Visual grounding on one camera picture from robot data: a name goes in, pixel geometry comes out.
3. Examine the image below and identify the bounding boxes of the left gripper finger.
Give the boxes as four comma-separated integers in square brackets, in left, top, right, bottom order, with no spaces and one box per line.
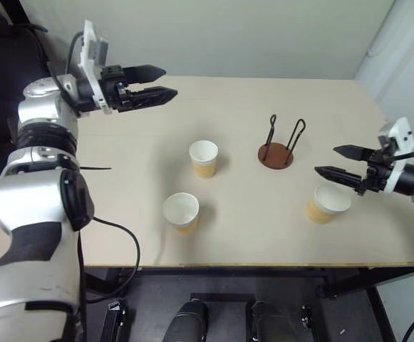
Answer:
[121,85,179,112]
[123,64,167,86]

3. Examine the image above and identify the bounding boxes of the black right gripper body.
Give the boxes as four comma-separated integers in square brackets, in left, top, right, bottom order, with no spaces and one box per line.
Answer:
[357,147,395,197]

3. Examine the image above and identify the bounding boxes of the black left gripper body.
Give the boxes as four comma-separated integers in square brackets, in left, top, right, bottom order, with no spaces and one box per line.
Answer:
[98,64,136,113]

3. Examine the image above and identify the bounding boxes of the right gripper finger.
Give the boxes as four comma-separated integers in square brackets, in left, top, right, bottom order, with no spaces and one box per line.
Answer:
[333,143,370,162]
[314,165,367,192]

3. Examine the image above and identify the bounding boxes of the tan and white paper cup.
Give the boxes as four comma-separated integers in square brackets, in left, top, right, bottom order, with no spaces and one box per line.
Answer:
[305,184,352,225]
[188,140,219,180]
[162,192,200,237]

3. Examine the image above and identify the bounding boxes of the dark rounded shape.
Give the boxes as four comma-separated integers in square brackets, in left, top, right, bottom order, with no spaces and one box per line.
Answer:
[165,301,209,342]

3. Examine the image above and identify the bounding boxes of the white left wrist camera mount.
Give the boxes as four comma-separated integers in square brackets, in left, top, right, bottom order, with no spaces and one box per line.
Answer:
[79,19,110,115]

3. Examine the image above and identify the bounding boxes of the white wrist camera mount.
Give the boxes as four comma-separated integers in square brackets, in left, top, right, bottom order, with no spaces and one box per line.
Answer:
[79,19,110,115]
[377,116,414,195]

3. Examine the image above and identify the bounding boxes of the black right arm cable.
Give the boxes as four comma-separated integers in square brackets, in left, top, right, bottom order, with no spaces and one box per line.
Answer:
[388,147,414,160]

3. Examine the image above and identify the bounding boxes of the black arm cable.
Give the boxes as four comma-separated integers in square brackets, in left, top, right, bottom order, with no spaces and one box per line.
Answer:
[66,31,140,342]
[388,147,414,160]

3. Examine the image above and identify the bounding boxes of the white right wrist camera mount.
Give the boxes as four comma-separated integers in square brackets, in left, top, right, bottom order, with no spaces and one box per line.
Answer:
[377,116,414,195]

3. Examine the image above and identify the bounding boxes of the wooden-base wire cup holder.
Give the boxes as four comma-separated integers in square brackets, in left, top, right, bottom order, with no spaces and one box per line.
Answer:
[257,114,307,171]

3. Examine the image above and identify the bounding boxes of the black metal table frame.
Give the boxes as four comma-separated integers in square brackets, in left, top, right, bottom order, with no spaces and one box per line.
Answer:
[83,264,414,342]

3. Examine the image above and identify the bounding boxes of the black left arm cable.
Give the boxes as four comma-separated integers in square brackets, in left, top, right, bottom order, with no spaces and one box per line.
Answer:
[66,31,140,342]

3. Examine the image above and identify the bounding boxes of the black metal bracket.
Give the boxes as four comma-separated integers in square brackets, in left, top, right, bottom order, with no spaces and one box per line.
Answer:
[101,301,130,342]

